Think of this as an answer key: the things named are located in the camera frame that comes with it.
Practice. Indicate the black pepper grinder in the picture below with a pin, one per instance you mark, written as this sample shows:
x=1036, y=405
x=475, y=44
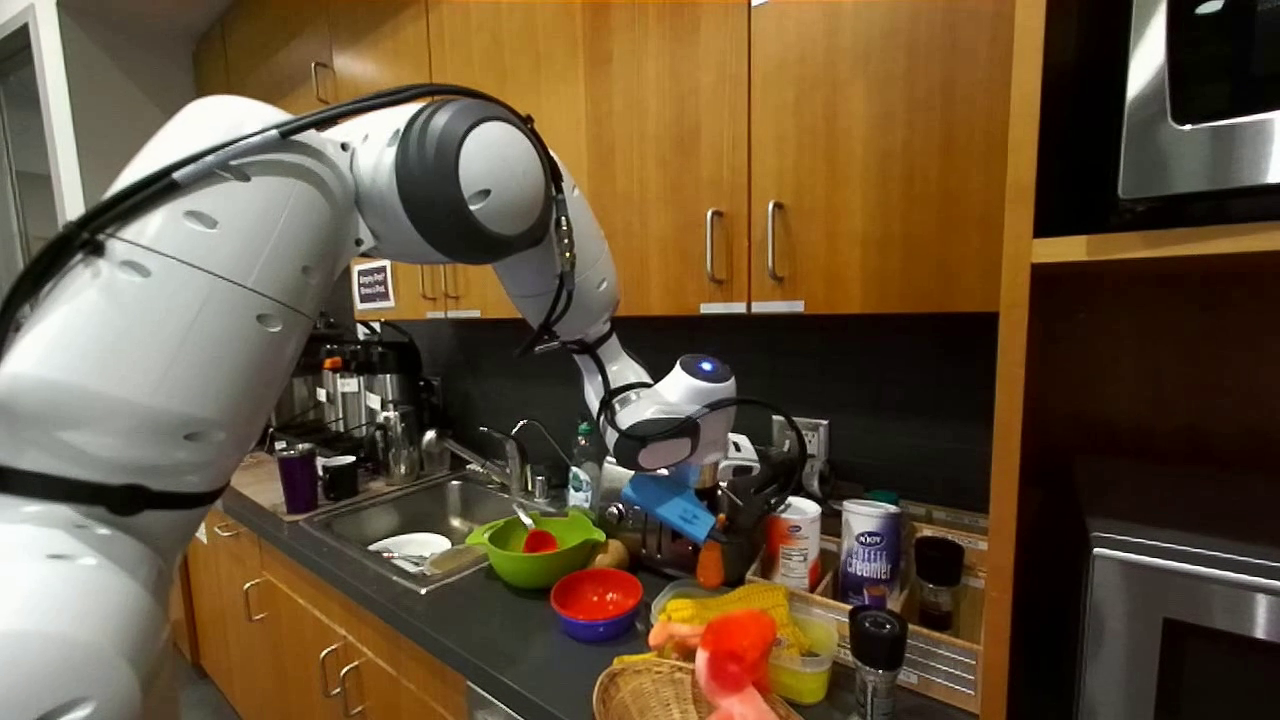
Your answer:
x=876, y=648

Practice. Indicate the stainless steel sink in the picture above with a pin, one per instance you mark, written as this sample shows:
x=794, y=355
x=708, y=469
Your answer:
x=452, y=508

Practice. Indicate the red pink toy food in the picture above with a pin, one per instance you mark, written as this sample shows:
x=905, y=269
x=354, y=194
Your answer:
x=733, y=661

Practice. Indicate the dark lidded jar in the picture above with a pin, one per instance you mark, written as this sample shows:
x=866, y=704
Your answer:
x=939, y=578

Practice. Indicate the purple cabinet sign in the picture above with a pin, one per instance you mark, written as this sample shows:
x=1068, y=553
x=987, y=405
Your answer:
x=375, y=287

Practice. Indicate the dish soap bottle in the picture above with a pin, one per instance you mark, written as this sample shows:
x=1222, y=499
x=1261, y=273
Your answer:
x=586, y=469

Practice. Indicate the black coffee machine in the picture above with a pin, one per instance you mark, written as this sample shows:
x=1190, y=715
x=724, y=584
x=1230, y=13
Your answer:
x=354, y=388

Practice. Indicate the white red canister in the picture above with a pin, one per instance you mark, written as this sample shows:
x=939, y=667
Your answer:
x=794, y=541

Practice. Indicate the yellow plastic container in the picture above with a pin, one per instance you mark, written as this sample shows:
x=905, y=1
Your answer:
x=805, y=637

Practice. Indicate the black mug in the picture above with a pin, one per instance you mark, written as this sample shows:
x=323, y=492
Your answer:
x=337, y=476

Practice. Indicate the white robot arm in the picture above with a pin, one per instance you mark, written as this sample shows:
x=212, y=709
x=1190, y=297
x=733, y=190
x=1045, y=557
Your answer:
x=148, y=337

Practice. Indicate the white plate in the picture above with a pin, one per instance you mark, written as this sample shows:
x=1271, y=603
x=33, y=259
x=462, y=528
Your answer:
x=409, y=547

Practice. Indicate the red and blue bowl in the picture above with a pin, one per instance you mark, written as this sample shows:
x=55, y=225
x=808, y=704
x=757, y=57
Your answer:
x=596, y=603

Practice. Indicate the white blue canister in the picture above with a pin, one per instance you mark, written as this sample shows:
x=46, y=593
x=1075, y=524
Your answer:
x=869, y=548

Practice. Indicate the wicker basket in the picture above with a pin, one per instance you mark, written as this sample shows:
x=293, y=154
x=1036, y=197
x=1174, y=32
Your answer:
x=677, y=691

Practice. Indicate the green plastic bowl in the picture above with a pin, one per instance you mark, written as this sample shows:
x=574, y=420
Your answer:
x=538, y=553

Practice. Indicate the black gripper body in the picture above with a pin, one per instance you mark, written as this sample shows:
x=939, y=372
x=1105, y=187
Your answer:
x=750, y=499

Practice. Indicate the wall power outlet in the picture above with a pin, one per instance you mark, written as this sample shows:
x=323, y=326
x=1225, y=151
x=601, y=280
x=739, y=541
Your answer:
x=808, y=441

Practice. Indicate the wooden tray box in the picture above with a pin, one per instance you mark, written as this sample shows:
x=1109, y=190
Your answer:
x=939, y=661

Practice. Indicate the red toy in bowl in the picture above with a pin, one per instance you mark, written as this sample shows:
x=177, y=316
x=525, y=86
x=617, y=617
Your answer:
x=540, y=541

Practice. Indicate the purple travel mug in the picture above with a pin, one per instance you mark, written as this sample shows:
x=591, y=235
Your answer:
x=298, y=476

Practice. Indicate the steel lower oven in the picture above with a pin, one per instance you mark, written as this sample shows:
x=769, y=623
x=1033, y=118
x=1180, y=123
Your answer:
x=1176, y=631

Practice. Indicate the chrome faucet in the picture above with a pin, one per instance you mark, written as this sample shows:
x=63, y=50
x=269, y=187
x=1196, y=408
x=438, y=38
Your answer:
x=511, y=464

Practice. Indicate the silver toaster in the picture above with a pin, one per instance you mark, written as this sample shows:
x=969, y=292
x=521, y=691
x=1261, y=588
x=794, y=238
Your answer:
x=658, y=541

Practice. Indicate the orange toy carrot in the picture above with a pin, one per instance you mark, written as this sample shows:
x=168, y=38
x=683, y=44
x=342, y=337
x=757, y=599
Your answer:
x=712, y=564

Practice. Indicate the steel microwave oven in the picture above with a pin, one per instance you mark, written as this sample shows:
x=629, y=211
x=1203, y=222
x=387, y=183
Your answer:
x=1203, y=97

